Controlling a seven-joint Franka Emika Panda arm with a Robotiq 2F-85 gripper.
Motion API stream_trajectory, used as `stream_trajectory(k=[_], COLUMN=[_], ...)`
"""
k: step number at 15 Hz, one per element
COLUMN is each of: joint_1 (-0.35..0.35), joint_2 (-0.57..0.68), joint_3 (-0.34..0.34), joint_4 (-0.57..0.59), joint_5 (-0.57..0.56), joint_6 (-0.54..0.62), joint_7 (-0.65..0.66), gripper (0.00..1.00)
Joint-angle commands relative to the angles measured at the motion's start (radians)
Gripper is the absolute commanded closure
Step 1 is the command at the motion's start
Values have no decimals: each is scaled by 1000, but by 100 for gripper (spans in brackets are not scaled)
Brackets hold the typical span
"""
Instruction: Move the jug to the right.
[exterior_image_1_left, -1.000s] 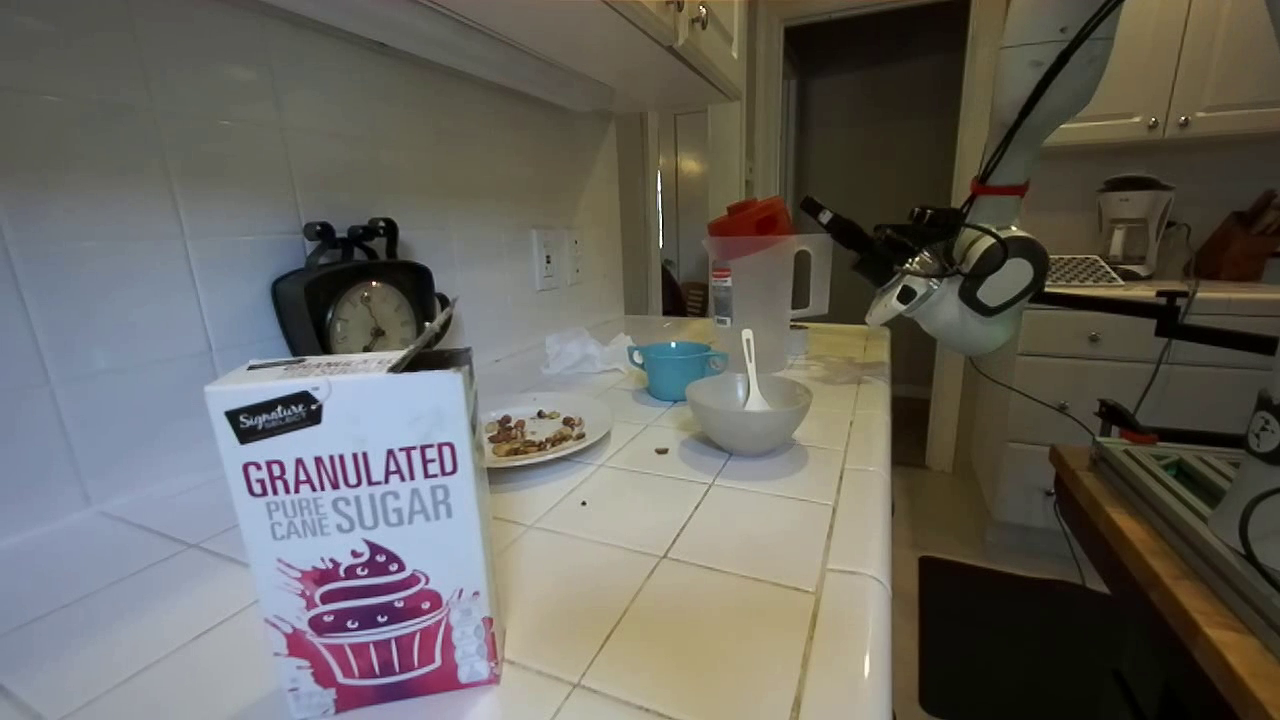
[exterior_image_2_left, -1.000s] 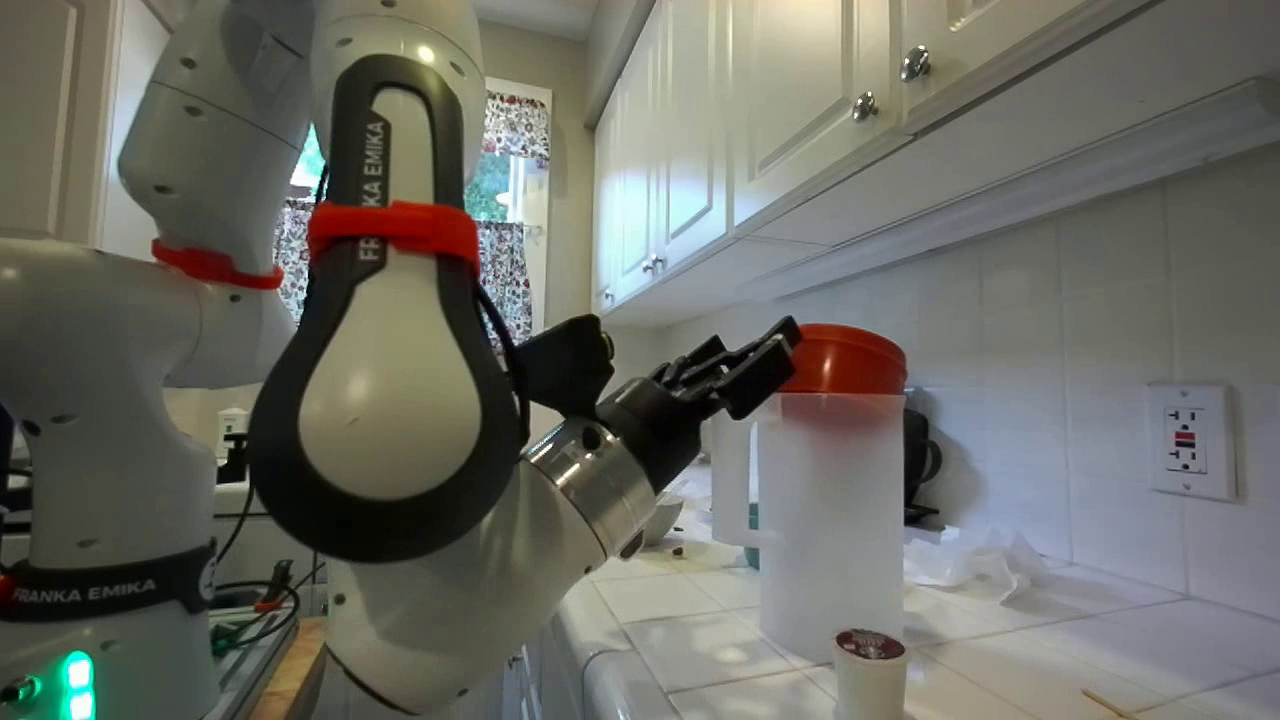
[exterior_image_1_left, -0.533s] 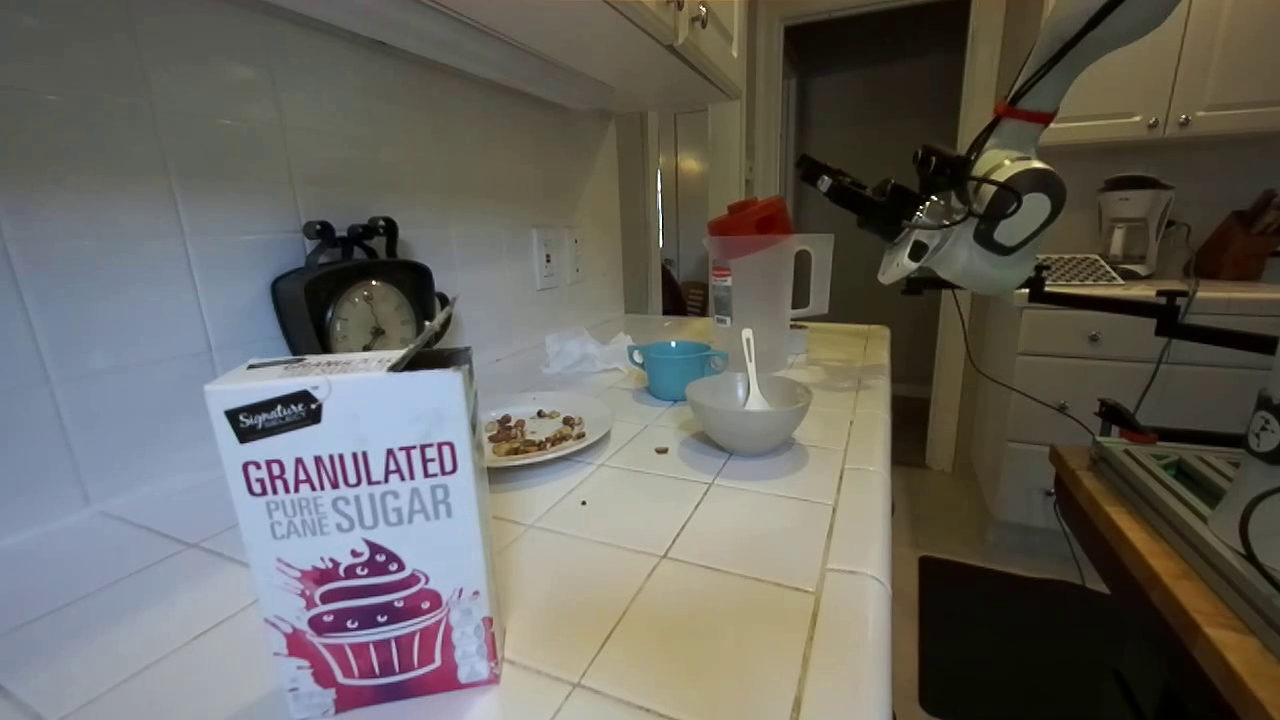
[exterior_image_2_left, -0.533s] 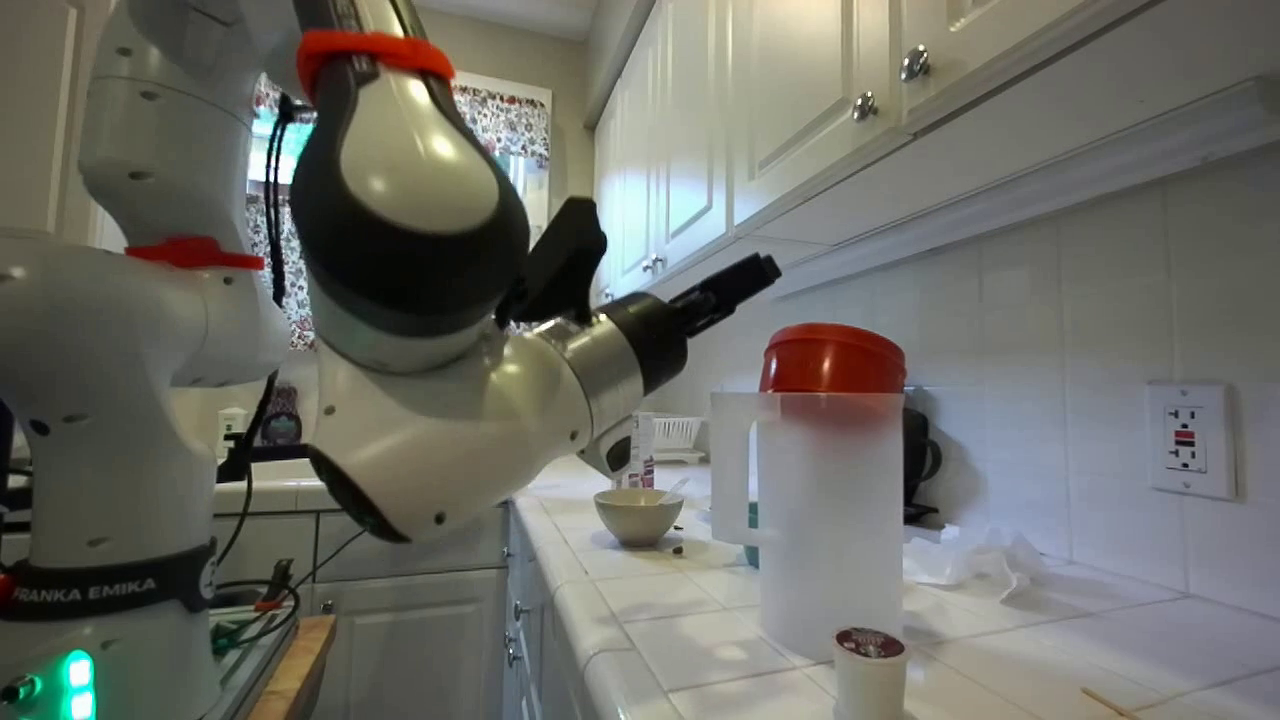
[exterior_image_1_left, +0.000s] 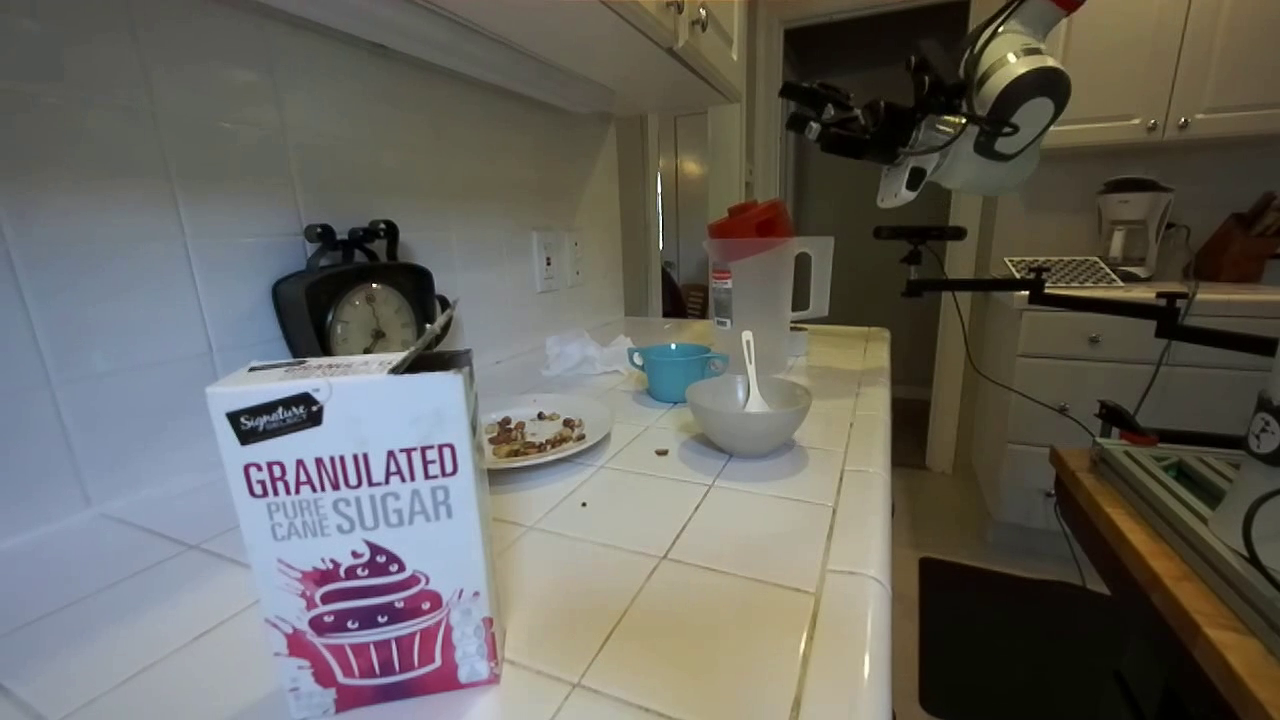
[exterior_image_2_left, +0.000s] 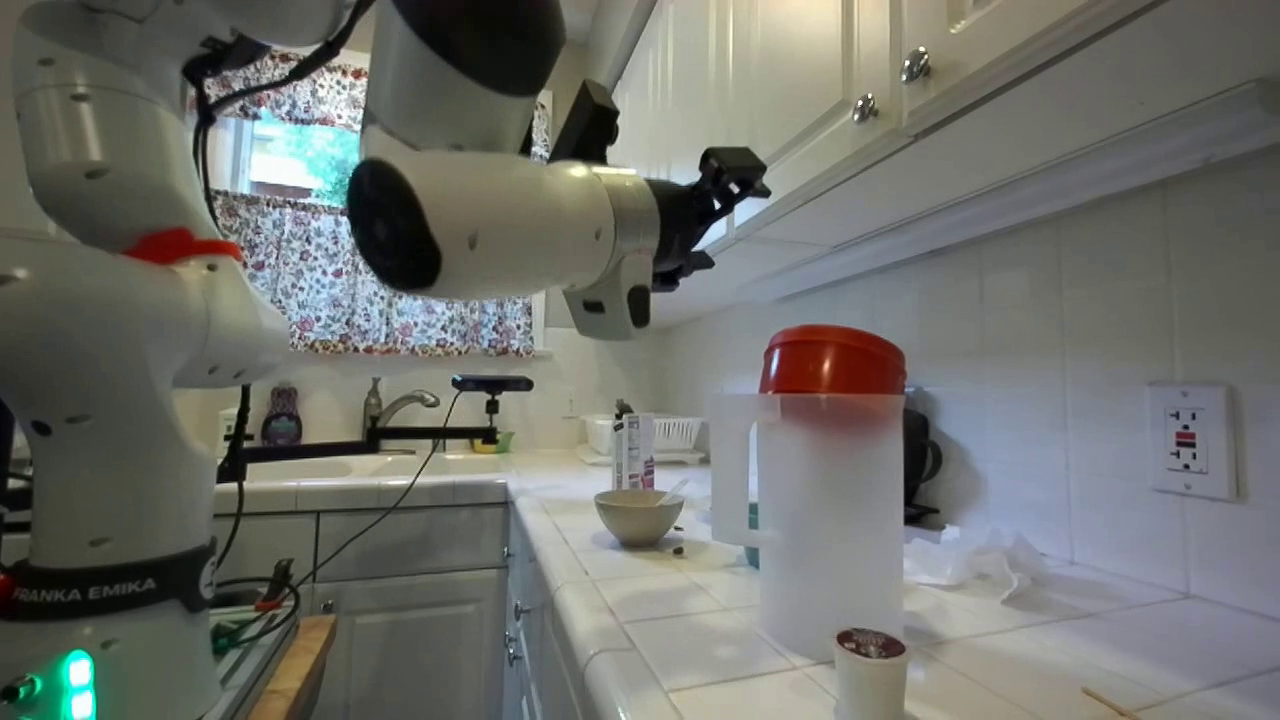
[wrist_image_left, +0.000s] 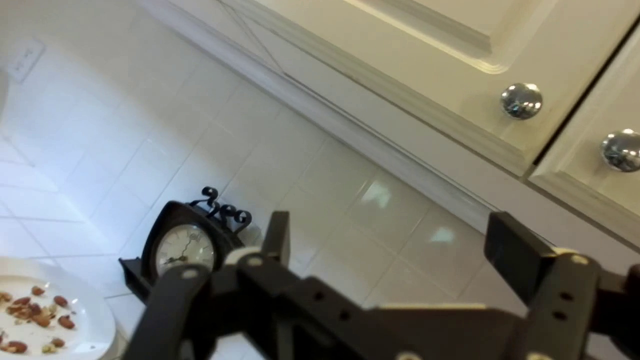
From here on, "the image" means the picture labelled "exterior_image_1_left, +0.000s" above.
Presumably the white plate with crumbs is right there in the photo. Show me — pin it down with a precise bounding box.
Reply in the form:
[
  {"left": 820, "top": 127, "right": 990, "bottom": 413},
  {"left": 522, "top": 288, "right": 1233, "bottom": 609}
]
[{"left": 475, "top": 392, "right": 616, "bottom": 477}]

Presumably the clear jug with red lid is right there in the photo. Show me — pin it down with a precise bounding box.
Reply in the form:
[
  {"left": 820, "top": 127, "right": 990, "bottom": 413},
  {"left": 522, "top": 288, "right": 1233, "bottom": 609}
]
[{"left": 698, "top": 196, "right": 839, "bottom": 339}]

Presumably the wooden table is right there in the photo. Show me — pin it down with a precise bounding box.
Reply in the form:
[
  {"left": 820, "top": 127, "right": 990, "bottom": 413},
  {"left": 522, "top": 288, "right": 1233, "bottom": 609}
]
[{"left": 1049, "top": 440, "right": 1280, "bottom": 720}]

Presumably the clear plastic wrap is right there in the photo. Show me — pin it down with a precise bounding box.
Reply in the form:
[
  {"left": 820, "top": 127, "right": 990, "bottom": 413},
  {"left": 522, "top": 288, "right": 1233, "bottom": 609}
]
[{"left": 537, "top": 324, "right": 638, "bottom": 380}]

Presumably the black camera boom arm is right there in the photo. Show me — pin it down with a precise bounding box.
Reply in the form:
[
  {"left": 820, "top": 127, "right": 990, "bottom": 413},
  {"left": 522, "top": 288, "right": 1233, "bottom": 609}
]
[{"left": 900, "top": 235, "right": 1280, "bottom": 360}]

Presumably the beige ceramic bowl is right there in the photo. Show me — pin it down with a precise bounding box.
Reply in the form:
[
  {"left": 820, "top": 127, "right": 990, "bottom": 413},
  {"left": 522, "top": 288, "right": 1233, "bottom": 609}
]
[{"left": 684, "top": 368, "right": 815, "bottom": 461}]

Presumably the white door frame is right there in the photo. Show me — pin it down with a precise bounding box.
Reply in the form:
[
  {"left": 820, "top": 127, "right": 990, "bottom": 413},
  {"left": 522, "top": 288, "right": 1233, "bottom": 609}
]
[{"left": 745, "top": 0, "right": 990, "bottom": 405}]

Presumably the black floor mat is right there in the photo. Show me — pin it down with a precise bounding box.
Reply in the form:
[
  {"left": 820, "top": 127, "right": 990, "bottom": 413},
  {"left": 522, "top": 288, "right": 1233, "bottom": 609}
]
[{"left": 916, "top": 551, "right": 1213, "bottom": 720}]

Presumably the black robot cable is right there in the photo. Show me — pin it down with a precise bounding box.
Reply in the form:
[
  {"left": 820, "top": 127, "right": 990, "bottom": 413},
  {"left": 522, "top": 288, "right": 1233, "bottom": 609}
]
[{"left": 954, "top": 0, "right": 1033, "bottom": 80}]

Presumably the white lower cabinet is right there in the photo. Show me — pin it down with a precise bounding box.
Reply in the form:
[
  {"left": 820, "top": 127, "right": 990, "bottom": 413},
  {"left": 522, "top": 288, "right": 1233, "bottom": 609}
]
[{"left": 958, "top": 279, "right": 1280, "bottom": 538}]

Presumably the granulated sugar box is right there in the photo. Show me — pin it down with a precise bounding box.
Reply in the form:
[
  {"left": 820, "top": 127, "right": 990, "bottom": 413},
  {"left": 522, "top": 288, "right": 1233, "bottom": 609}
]
[{"left": 201, "top": 347, "right": 509, "bottom": 720}]

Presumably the wooden knife block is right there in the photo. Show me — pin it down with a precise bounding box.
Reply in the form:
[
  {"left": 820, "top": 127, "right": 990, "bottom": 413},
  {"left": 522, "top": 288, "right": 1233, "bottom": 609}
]
[{"left": 1180, "top": 190, "right": 1280, "bottom": 288}]

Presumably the white wall outlet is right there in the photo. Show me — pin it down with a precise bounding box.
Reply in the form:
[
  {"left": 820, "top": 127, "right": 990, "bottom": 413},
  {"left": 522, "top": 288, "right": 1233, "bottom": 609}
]
[{"left": 529, "top": 224, "right": 568, "bottom": 298}]

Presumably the black alarm clock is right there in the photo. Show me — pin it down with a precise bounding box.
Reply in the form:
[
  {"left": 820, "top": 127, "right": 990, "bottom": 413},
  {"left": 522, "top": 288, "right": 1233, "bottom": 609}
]
[{"left": 268, "top": 216, "right": 455, "bottom": 360}]

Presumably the white coffee maker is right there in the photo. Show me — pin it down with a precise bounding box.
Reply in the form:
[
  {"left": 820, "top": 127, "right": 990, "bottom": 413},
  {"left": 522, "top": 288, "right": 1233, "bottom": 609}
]
[{"left": 1096, "top": 171, "right": 1180, "bottom": 283}]

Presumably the white plastic spoon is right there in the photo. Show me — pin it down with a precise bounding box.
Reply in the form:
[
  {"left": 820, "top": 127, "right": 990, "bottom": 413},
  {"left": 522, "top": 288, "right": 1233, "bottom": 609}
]
[{"left": 734, "top": 324, "right": 776, "bottom": 418}]

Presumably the white upper cabinet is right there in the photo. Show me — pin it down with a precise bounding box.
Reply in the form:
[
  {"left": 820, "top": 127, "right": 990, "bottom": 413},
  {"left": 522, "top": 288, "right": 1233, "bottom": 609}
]
[
  {"left": 1034, "top": 0, "right": 1280, "bottom": 154},
  {"left": 257, "top": 0, "right": 750, "bottom": 115}
]

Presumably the thin black hanging cable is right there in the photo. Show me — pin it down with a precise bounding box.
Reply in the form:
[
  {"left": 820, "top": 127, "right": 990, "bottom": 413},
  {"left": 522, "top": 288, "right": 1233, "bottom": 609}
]
[{"left": 939, "top": 288, "right": 1114, "bottom": 446}]

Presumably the black stereo camera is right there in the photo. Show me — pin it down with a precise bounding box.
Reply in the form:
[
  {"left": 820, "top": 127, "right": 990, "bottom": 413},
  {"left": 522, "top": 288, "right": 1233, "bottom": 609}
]
[{"left": 872, "top": 221, "right": 970, "bottom": 249}]

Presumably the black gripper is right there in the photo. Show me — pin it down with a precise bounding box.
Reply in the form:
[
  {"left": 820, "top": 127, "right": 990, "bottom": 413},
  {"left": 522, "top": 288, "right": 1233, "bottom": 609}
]
[{"left": 776, "top": 78, "right": 923, "bottom": 170}]

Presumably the teal ceramic cup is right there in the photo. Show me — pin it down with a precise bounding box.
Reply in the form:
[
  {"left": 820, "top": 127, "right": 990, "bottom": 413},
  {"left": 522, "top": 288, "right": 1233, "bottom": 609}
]
[{"left": 623, "top": 338, "right": 732, "bottom": 407}]

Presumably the white cabinet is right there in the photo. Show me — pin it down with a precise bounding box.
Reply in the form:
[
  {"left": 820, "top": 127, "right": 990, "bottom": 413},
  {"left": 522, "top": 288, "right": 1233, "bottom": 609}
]
[
  {"left": 1034, "top": 0, "right": 1280, "bottom": 154},
  {"left": 257, "top": 0, "right": 750, "bottom": 115},
  {"left": 958, "top": 279, "right": 1280, "bottom": 538}
]

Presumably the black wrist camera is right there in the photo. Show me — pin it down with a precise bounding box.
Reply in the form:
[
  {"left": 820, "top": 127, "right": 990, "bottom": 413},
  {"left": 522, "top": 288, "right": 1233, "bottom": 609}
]
[{"left": 905, "top": 36, "right": 976, "bottom": 127}]

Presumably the wire dish rack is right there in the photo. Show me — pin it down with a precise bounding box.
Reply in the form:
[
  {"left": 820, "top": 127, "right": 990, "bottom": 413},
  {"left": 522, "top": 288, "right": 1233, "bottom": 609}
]
[{"left": 999, "top": 249, "right": 1132, "bottom": 294}]

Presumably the grey electronic device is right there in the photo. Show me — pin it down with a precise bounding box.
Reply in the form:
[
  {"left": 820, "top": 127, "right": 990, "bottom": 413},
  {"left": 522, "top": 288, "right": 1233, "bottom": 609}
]
[{"left": 1086, "top": 432, "right": 1280, "bottom": 652}]

